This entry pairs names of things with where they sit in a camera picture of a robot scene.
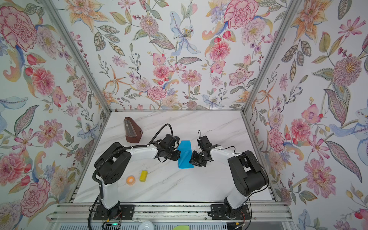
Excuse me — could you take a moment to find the blue square paper sheet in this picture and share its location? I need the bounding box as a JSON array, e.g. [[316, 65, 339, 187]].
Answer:
[[178, 140, 194, 169]]

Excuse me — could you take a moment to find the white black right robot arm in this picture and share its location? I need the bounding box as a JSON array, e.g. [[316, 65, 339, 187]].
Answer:
[[189, 136, 269, 210]]

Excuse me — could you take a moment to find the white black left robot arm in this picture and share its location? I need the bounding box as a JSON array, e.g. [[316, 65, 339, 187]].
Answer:
[[92, 134, 181, 210]]

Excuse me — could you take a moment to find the yellow cylinder block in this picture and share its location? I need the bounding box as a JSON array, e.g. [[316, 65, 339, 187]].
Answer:
[[139, 170, 148, 183]]

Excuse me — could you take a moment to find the brown wooden metronome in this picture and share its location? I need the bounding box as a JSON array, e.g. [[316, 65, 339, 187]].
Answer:
[[124, 117, 143, 143]]

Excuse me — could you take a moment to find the orange tape roll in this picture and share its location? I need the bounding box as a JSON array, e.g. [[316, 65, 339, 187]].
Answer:
[[126, 175, 136, 186]]

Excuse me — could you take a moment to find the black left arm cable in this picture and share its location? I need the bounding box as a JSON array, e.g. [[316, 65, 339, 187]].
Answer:
[[148, 123, 174, 146]]

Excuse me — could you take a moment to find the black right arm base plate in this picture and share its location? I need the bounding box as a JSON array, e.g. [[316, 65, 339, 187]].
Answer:
[[208, 204, 251, 220]]

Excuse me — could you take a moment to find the green object below rail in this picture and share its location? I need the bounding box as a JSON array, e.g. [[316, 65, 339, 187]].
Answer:
[[173, 225, 190, 230]]

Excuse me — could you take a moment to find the white round object below rail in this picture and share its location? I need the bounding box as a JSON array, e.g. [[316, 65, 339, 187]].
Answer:
[[138, 221, 155, 230]]

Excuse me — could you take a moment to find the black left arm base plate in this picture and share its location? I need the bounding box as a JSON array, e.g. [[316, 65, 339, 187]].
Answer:
[[93, 204, 135, 221]]

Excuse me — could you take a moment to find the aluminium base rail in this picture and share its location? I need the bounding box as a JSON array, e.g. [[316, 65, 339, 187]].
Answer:
[[47, 201, 292, 222]]

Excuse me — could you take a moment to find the aluminium frame corner post right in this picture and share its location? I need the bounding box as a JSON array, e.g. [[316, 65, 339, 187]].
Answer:
[[242, 0, 301, 115]]

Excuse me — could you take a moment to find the aluminium frame corner post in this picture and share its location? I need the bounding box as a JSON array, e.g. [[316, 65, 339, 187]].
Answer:
[[41, 0, 112, 115], [242, 0, 301, 115]]

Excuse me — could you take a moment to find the aluminium frame corner post left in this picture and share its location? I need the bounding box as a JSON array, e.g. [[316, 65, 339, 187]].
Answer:
[[41, 0, 112, 115]]

